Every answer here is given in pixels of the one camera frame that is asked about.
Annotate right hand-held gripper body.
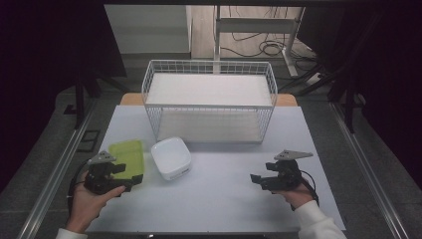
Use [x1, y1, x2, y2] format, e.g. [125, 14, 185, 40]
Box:
[260, 149, 315, 192]

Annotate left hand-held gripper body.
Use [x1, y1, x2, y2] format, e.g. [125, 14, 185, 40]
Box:
[83, 150, 134, 196]

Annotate green plastic lidded container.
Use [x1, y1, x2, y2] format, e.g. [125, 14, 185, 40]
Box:
[107, 138, 146, 182]

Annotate white square bowl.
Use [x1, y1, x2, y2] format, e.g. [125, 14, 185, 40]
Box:
[150, 135, 193, 182]

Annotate white wire rack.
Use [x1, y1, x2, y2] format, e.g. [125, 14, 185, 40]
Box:
[140, 59, 279, 144]

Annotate person's right hand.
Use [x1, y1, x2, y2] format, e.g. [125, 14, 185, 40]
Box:
[272, 181, 315, 210]

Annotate person's left hand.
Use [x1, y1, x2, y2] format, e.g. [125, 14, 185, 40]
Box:
[65, 170, 127, 234]

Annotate white table cover sheet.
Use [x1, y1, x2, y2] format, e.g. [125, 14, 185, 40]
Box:
[87, 105, 346, 233]

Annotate black metal stand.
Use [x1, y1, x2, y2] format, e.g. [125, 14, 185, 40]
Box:
[64, 70, 131, 130]
[278, 62, 366, 134]

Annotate white power strip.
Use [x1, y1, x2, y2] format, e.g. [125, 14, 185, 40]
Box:
[304, 72, 324, 87]

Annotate dark curtain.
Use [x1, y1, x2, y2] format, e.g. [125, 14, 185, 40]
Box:
[0, 0, 127, 193]
[296, 0, 422, 187]

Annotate white cabinet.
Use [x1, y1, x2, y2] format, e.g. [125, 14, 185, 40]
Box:
[104, 4, 193, 56]

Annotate right hand-held gripper black cable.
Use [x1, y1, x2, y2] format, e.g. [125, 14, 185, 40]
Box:
[290, 169, 320, 212]

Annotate hand-held gripper black cable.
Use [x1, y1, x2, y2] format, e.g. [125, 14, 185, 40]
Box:
[290, 169, 320, 212]
[67, 158, 94, 214]

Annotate left hand-held gripper black cable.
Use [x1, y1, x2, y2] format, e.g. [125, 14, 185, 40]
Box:
[67, 158, 94, 214]

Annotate metal floor rail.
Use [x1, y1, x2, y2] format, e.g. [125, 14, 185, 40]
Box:
[16, 99, 98, 239]
[329, 101, 411, 239]

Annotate black floor cables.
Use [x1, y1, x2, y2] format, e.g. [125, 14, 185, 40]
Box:
[220, 5, 320, 73]

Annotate white metal desk frame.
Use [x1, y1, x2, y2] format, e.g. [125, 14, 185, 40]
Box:
[212, 5, 307, 79]

